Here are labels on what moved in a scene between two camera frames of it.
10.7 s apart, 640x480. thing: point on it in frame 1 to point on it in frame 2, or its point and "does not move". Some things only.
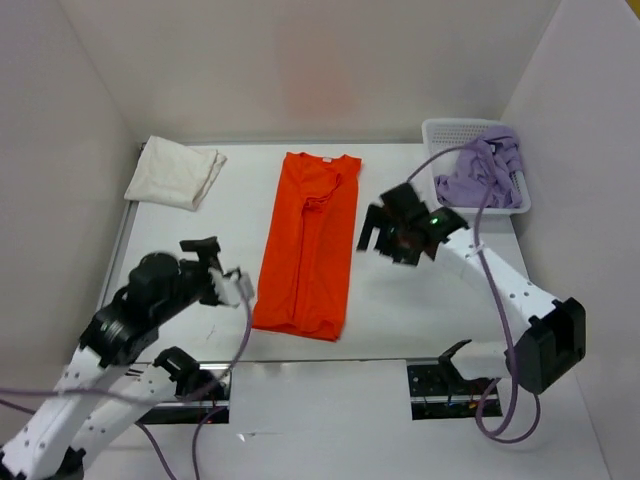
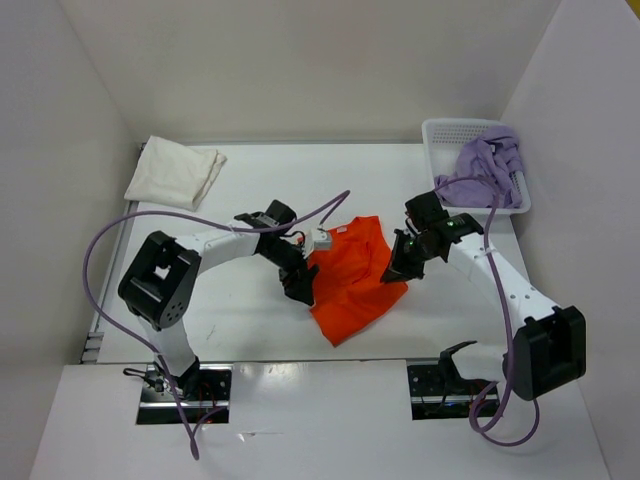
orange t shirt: x=305 y=261 to x=350 y=292
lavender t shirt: x=485 y=174 does not move
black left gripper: x=208 y=249 to x=298 y=279
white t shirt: x=174 y=174 does not move
